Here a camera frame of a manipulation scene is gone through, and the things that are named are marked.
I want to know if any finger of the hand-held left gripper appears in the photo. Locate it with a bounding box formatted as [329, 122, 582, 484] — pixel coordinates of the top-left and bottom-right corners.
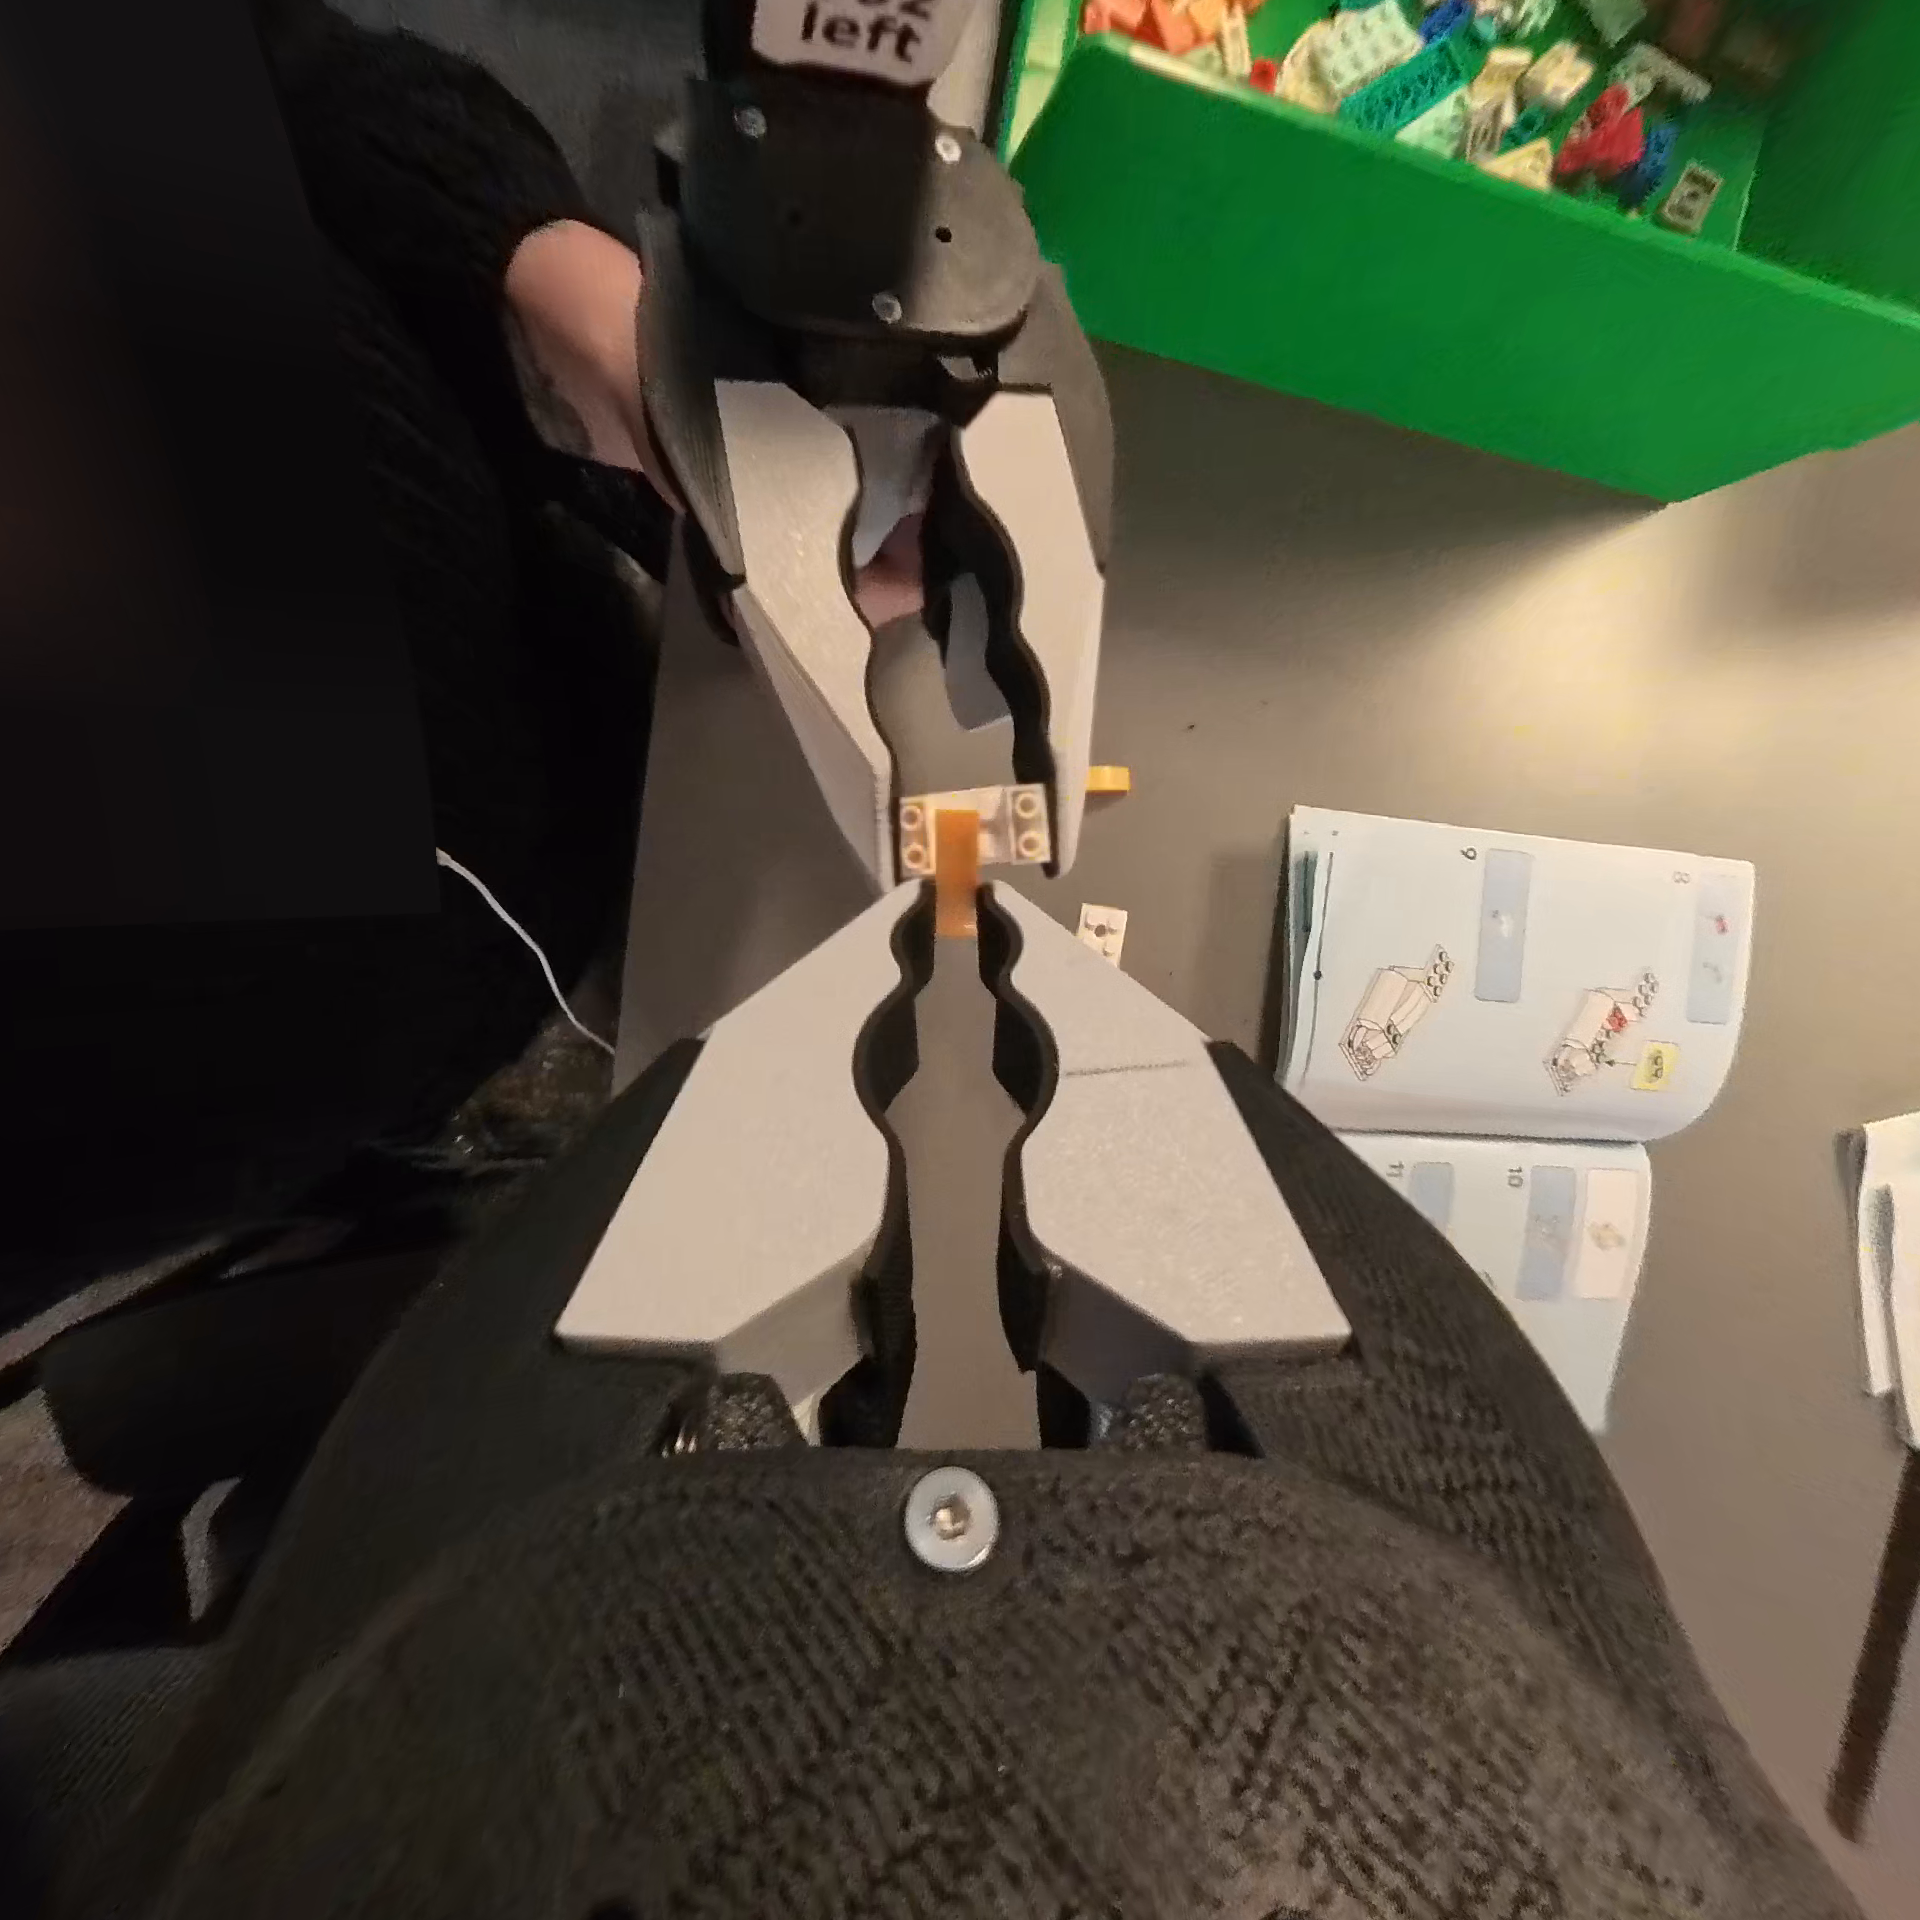
[710, 374, 910, 890]
[918, 387, 1116, 885]

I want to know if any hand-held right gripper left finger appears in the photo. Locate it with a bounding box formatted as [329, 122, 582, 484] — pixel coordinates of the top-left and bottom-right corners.
[555, 879, 920, 1444]

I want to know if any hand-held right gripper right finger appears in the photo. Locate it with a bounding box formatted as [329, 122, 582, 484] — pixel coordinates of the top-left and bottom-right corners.
[977, 885, 1352, 1449]

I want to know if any small white lego assembly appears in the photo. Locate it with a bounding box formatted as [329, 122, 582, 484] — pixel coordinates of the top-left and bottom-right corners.
[896, 783, 1055, 879]

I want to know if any green plastic bin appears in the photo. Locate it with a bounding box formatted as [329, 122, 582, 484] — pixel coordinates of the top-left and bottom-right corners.
[996, 0, 1920, 505]

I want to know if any person's left forearm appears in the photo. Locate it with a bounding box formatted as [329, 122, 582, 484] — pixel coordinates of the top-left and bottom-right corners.
[223, 0, 669, 571]

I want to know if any pile of mixed lego bricks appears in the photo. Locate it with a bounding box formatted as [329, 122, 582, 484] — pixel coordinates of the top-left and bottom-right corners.
[1078, 0, 1764, 233]

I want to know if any person's left hand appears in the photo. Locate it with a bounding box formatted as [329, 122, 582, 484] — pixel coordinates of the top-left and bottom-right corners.
[502, 222, 663, 471]

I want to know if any open instruction booklet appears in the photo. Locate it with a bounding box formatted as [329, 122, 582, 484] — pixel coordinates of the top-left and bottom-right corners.
[1276, 805, 1757, 1433]

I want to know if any closed instruction booklet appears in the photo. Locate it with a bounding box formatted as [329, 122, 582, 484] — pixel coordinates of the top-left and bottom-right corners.
[1843, 1110, 1920, 1449]

